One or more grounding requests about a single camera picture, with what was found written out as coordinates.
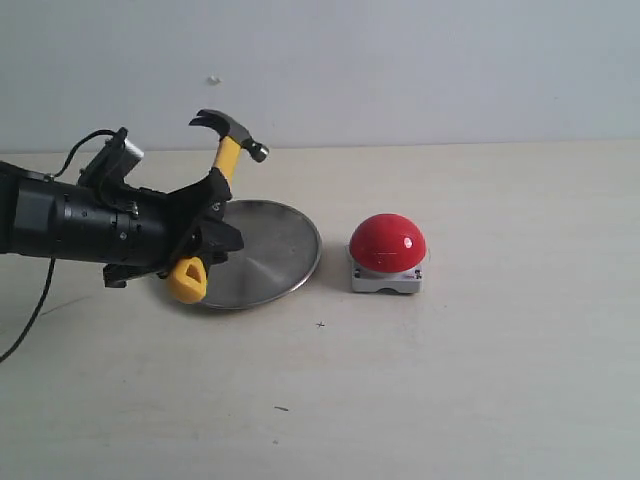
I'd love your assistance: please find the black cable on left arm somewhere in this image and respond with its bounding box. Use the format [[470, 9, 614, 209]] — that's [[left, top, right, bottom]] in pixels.
[[0, 128, 121, 365]]

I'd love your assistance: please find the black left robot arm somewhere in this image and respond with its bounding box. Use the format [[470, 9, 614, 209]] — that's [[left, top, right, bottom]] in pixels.
[[1, 163, 244, 288]]

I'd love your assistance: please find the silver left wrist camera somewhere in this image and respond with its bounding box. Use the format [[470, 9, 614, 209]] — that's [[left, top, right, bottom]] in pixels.
[[77, 127, 144, 189]]

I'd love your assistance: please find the red dome push button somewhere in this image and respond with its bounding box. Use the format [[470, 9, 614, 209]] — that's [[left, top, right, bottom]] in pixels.
[[347, 213, 429, 295]]

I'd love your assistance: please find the round steel plate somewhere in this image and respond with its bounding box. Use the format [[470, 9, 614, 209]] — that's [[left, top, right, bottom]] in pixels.
[[164, 199, 322, 311]]

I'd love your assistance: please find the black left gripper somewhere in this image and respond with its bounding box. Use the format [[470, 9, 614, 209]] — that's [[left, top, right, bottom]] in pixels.
[[49, 167, 244, 288]]

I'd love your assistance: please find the yellow black claw hammer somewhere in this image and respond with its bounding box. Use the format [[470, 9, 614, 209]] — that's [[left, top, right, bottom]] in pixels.
[[166, 109, 269, 304]]

